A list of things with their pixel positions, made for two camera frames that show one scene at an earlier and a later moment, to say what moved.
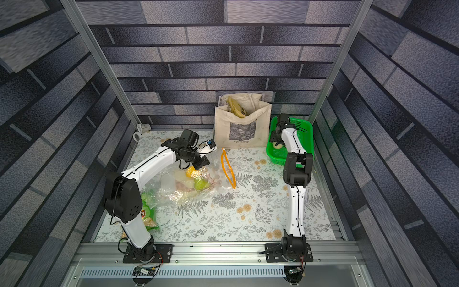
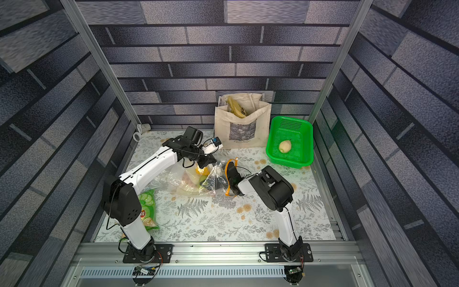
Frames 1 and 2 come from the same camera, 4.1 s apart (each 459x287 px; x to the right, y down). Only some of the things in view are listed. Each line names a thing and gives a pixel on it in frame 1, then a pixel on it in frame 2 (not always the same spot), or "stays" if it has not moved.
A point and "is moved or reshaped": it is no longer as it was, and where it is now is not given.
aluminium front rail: [218, 264] stays
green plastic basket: [305, 133] stays
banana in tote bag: [235, 107] stays
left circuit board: [143, 270] stays
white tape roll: [137, 133] stays
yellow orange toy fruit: [191, 172] to [204, 171]
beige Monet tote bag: [253, 131] stays
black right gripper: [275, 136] to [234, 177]
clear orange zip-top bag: [174, 187] is moved or reshaped
